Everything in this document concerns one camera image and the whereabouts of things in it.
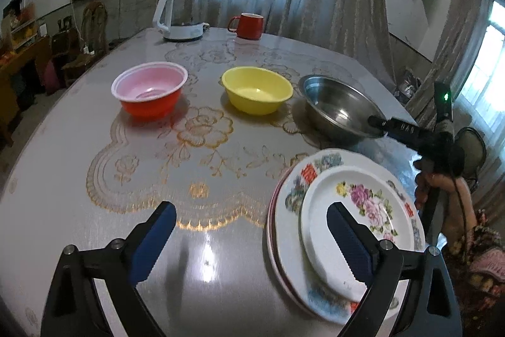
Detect wooden shelf rack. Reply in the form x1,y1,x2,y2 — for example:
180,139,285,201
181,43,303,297
0,0,48,49

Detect large pink-rimmed floral plate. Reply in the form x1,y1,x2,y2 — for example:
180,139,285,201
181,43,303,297
267,153,316,316

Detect white electric kettle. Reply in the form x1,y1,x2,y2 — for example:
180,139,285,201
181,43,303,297
152,0,210,42

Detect wooden cabinet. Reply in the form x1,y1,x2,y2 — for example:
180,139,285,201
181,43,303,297
0,35,52,148

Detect narrow beige curtain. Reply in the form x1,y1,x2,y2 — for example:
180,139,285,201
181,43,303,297
406,0,498,128

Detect window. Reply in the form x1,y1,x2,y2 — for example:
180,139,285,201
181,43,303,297
460,1,505,136

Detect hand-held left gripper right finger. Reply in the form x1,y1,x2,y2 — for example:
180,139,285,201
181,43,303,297
327,202,462,337

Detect stainless steel bowl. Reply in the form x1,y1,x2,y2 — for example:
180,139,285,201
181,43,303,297
297,74,389,143

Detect dark bag by curtain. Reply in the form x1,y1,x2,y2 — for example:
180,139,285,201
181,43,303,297
396,70,421,103

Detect small white pink-flower plate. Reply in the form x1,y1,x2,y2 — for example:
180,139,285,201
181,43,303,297
299,168,416,303

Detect floral patterned clothing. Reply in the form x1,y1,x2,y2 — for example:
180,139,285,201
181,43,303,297
440,208,505,337

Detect dark wooden chair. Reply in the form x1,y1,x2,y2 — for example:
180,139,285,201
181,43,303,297
51,30,93,85

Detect red mug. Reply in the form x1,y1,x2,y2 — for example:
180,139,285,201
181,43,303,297
228,12,265,41

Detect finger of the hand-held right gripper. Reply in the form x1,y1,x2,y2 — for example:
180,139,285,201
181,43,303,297
367,115,395,134

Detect person's right hand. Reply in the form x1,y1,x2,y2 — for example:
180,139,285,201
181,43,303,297
413,159,448,211

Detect pink bag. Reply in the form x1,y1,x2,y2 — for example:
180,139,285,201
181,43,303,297
43,58,60,95

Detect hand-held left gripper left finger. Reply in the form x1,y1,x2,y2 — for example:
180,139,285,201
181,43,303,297
40,201,177,337

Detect yellow plastic bowl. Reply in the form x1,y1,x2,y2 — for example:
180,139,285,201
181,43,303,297
221,66,294,116

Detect red plastic bowl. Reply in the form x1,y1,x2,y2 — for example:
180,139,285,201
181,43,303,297
111,62,189,119

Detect person's right forearm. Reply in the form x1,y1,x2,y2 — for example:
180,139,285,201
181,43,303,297
438,177,480,243

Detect gold lace table mat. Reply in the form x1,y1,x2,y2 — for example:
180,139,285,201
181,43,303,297
86,37,395,231

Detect carved wooden chair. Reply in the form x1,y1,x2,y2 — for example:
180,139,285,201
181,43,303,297
81,1,109,57

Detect white plate red blue flowers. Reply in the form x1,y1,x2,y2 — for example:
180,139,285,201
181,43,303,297
269,148,427,325

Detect round-backed dark chair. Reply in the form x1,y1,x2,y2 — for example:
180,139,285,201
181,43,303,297
454,127,488,184

